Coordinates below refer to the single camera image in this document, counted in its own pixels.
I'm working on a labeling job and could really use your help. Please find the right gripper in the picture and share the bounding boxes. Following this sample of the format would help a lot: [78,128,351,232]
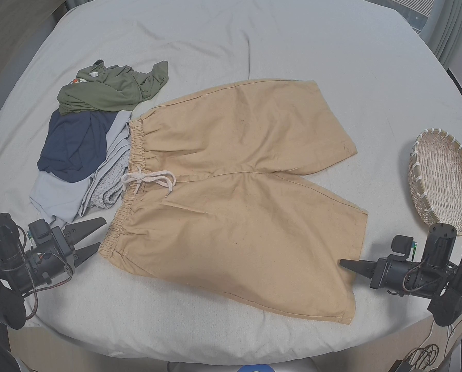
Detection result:
[339,257,411,290]

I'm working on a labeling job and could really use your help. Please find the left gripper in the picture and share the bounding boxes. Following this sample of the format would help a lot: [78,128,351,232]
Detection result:
[24,217,108,291]

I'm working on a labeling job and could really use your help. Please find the tan shorts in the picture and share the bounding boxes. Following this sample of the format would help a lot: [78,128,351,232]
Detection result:
[98,78,371,325]

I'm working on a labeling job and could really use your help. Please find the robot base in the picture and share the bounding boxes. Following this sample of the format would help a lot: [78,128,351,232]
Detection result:
[167,357,320,372]

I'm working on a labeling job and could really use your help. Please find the dark blue garment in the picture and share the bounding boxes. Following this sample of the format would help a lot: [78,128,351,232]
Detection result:
[36,111,119,183]

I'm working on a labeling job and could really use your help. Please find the round woven basket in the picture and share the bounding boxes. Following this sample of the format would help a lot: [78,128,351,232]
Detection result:
[408,127,462,236]

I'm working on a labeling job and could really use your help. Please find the green garment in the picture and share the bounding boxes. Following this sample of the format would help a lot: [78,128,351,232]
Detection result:
[57,58,169,116]

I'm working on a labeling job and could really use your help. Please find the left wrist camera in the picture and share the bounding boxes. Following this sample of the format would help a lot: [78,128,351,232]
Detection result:
[27,219,53,247]

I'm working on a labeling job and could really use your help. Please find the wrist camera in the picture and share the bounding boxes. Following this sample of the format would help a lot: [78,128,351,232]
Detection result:
[27,219,53,247]
[391,236,417,260]

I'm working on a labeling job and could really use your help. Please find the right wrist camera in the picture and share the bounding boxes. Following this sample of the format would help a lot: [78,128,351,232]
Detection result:
[391,236,417,260]

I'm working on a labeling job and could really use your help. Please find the white cable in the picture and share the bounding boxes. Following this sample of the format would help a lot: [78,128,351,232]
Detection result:
[425,316,455,363]

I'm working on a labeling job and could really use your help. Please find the black cable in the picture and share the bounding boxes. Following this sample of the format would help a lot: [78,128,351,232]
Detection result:
[407,343,441,372]

